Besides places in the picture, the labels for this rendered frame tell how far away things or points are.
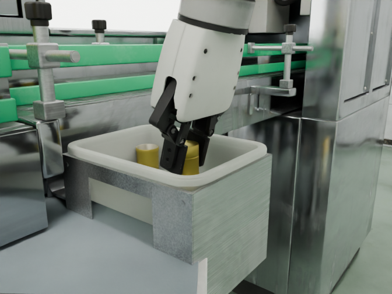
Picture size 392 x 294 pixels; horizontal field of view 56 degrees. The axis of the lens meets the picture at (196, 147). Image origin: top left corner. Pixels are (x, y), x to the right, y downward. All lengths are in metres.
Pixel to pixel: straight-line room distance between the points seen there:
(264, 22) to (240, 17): 0.97
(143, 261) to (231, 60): 0.23
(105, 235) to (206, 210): 0.13
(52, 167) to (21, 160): 0.04
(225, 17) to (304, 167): 0.88
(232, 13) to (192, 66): 0.06
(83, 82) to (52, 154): 0.19
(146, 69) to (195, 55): 0.35
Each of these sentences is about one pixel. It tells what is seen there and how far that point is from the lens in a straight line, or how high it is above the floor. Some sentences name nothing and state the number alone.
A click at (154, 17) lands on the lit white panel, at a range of 0.96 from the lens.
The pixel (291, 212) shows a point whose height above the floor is 0.43.
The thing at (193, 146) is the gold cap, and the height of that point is 0.85.
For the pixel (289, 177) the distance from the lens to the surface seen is 1.23.
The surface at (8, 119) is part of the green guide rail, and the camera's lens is 0.45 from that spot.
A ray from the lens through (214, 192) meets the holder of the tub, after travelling 0.39.
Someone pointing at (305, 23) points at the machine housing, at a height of 1.05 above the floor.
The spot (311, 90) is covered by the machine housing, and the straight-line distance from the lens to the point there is 1.15.
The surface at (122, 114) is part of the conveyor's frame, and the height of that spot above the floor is 0.85.
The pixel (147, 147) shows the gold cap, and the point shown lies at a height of 0.81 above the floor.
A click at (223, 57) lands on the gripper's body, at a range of 0.39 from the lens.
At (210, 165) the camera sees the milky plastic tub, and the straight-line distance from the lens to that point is 0.54.
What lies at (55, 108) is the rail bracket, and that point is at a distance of 0.45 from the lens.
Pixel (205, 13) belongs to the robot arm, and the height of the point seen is 0.99.
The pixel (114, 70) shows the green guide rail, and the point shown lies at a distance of 0.66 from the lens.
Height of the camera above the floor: 0.97
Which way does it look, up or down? 16 degrees down
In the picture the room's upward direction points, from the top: straight up
